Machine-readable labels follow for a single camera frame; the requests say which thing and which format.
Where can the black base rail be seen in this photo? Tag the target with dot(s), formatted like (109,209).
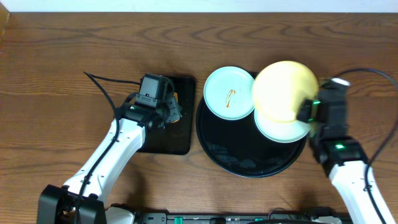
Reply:
(163,218)

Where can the black rectangular tray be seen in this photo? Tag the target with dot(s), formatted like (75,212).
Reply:
(175,138)

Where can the pale yellow plate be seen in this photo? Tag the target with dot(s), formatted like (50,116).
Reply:
(280,89)

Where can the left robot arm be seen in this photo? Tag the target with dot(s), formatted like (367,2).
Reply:
(81,198)

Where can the light blue plate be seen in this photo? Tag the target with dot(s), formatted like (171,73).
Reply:
(228,93)
(281,132)

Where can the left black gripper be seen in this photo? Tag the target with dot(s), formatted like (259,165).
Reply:
(166,104)

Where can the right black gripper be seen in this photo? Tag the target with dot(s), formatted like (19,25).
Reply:
(305,106)

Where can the orange green scrub sponge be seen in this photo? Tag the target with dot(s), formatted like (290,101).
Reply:
(175,114)

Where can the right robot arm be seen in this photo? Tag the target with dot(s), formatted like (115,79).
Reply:
(342,157)

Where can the black round tray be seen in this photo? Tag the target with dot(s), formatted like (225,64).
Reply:
(238,147)

